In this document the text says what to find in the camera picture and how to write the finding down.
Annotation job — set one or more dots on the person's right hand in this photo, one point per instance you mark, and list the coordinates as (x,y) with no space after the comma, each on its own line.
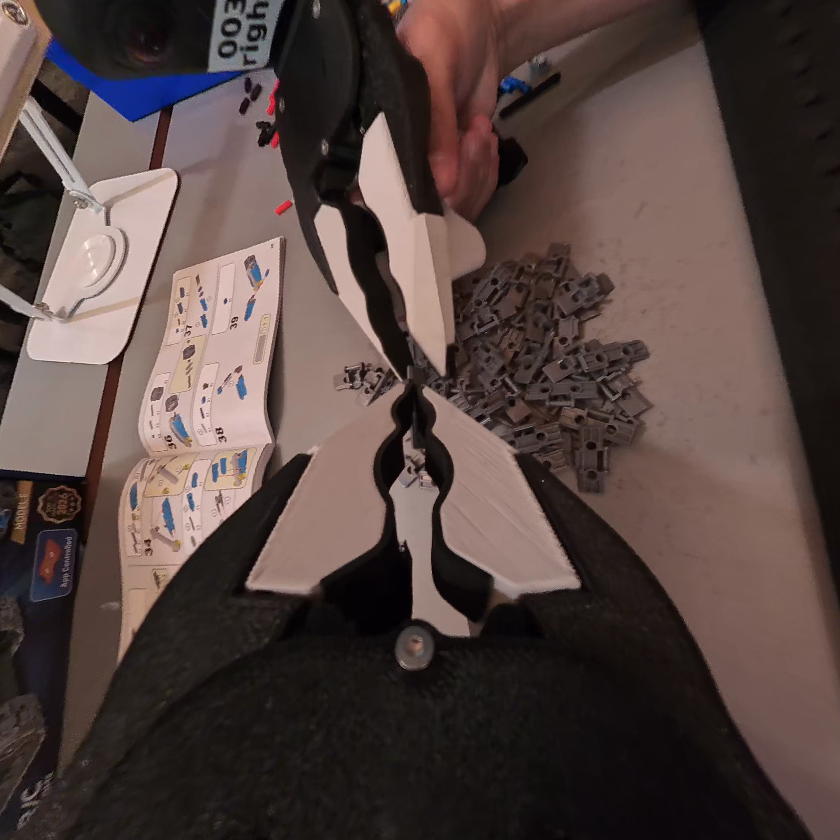
(459,79)

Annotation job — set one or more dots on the blue plastic bin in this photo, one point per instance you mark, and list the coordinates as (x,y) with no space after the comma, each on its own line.
(151,98)

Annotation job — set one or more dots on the scattered black and red pins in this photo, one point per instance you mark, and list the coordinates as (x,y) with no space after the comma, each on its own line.
(253,98)

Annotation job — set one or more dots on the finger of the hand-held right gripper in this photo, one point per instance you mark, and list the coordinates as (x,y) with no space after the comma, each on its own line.
(420,262)
(348,275)

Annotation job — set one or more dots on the printed toy set box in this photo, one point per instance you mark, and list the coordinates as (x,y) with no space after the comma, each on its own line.
(39,564)

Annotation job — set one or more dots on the pile of grey track links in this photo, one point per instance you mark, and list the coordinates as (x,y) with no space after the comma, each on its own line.
(544,354)

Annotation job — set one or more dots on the grey desk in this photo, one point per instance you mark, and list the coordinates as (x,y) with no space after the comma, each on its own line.
(656,197)

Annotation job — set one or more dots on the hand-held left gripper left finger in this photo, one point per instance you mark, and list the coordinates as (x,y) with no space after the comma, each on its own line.
(308,525)

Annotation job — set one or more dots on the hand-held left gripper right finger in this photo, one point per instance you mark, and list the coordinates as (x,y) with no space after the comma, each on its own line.
(499,525)

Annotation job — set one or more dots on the open instruction booklet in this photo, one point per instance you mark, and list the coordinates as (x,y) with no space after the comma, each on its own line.
(216,341)

